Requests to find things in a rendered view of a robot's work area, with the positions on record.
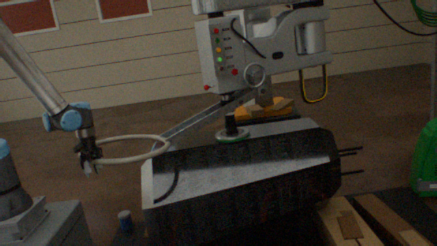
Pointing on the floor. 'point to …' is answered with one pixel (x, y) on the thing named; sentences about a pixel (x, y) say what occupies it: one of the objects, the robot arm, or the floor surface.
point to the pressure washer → (425, 162)
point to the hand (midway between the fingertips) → (91, 173)
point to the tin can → (125, 220)
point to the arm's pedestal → (61, 227)
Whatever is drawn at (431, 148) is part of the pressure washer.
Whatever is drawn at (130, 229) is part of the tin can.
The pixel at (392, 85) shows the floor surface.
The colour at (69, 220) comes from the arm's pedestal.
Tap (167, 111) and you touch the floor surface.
